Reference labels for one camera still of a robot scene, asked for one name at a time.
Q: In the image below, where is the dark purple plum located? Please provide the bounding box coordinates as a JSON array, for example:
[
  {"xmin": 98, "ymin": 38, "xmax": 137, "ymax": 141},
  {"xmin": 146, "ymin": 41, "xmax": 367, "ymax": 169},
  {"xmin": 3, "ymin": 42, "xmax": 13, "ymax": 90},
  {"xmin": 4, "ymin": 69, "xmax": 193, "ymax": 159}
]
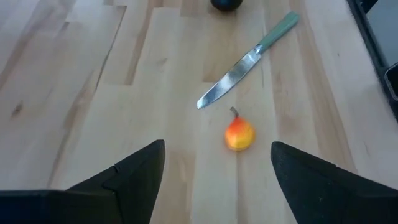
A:
[{"xmin": 210, "ymin": 0, "xmax": 244, "ymax": 12}]

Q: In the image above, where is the table knife green handle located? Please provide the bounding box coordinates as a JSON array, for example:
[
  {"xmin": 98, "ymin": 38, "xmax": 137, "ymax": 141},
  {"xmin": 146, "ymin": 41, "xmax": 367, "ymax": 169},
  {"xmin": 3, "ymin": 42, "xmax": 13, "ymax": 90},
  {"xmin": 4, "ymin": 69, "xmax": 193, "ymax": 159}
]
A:
[{"xmin": 195, "ymin": 11, "xmax": 301, "ymax": 110}]

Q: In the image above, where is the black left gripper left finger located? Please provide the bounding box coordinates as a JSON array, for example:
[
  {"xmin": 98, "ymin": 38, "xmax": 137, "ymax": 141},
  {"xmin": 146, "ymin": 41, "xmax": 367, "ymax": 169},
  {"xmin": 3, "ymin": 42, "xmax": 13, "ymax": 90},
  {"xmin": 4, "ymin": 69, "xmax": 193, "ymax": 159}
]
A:
[{"xmin": 0, "ymin": 139, "xmax": 166, "ymax": 224}]

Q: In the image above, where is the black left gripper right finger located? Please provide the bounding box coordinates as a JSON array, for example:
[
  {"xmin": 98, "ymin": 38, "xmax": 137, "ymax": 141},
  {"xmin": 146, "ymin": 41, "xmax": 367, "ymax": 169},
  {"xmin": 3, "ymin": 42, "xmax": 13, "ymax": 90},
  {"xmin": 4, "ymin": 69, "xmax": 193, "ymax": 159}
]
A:
[{"xmin": 270, "ymin": 141, "xmax": 398, "ymax": 224}]

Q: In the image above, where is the small red-yellow peach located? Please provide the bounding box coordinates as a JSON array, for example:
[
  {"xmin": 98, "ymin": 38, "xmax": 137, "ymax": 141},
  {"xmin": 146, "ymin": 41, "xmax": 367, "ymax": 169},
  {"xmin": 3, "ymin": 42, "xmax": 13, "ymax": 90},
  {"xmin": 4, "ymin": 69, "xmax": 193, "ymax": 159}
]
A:
[{"xmin": 223, "ymin": 106, "xmax": 257, "ymax": 152}]

